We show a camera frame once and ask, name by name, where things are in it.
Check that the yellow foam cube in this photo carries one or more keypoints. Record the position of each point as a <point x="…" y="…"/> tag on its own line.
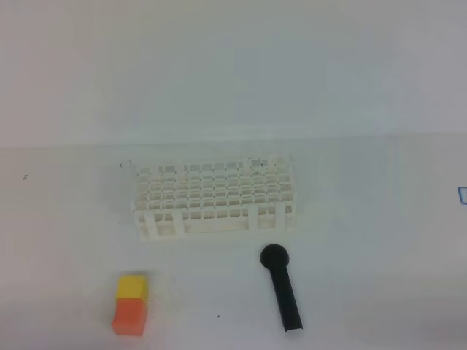
<point x="133" y="287"/>

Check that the clear glass test tube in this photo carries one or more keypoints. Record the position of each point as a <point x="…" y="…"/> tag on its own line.
<point x="126" y="164"/>

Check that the white test tube rack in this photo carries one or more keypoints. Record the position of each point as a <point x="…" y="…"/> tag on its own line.
<point x="250" y="194"/>

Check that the black rubber dropper bulb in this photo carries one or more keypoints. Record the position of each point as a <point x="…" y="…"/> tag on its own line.
<point x="275" y="259"/>

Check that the orange foam cube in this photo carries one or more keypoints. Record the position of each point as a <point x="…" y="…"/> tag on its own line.
<point x="130" y="317"/>

